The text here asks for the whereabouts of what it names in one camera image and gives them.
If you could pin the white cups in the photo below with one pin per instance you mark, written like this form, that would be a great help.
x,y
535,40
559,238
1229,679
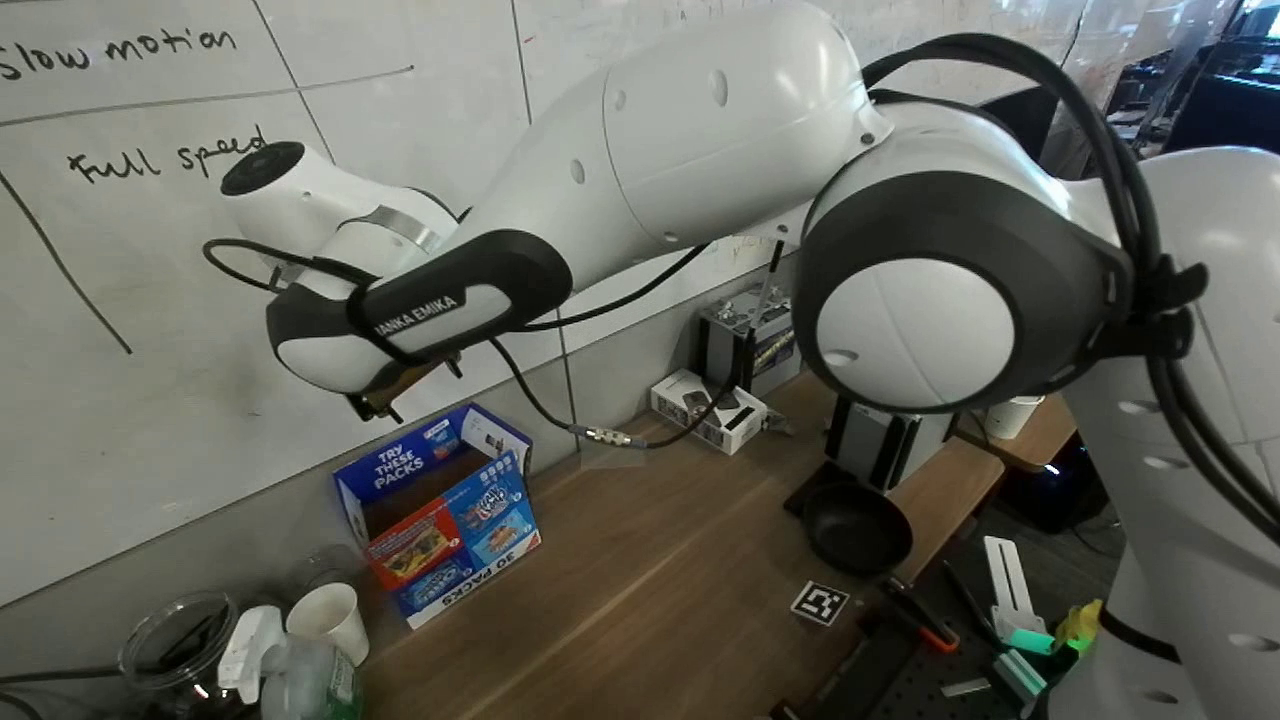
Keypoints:
x,y
315,682

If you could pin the green plastic tool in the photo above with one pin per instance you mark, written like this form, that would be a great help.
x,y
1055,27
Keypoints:
x,y
1055,652

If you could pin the black white AprilTag marker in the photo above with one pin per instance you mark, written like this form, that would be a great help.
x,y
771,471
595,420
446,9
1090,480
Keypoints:
x,y
823,602

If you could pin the silver box with Dominator label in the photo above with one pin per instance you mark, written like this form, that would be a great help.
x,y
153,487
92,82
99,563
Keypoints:
x,y
745,333

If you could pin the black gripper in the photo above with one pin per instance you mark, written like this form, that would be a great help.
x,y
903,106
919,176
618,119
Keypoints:
x,y
403,385

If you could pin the black perforated base mat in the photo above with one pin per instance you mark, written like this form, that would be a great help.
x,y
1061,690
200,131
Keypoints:
x,y
961,693

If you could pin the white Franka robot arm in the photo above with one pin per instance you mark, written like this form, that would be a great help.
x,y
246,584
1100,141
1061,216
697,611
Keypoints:
x,y
722,145

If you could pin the white phone box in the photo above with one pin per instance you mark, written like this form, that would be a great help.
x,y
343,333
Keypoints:
x,y
705,408

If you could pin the whiteboard with writing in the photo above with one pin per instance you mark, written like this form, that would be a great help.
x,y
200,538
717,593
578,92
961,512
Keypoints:
x,y
106,440

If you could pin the white paper cup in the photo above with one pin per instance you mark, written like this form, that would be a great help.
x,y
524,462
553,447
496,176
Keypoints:
x,y
330,621
1016,420

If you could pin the blue snack pack cardboard box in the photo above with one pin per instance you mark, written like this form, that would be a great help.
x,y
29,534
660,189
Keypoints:
x,y
454,546

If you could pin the black round pan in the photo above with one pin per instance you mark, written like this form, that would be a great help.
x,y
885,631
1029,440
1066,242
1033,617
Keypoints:
x,y
862,534

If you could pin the large plain silver box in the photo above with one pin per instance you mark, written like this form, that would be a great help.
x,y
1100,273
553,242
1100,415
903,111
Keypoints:
x,y
885,447

